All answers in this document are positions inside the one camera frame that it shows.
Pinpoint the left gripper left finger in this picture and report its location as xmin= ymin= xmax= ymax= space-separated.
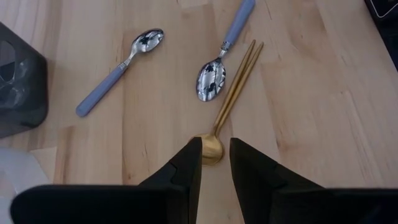
xmin=11 ymin=136 xmax=203 ymax=224

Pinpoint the gold spoon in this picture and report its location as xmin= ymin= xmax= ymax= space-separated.
xmin=215 ymin=42 xmax=265 ymax=138
xmin=190 ymin=39 xmax=257 ymax=166

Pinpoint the clear plastic bin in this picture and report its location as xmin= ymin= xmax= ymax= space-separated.
xmin=0 ymin=146 xmax=52 ymax=224

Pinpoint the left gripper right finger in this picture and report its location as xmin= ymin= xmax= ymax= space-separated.
xmin=229 ymin=138 xmax=398 ymax=224

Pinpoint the dark grey plastic bin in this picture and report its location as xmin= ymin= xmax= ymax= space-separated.
xmin=0 ymin=21 xmax=49 ymax=139

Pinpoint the lavender-handled silver spoon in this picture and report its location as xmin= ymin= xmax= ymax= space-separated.
xmin=195 ymin=0 xmax=257 ymax=103
xmin=75 ymin=28 xmax=165 ymax=118

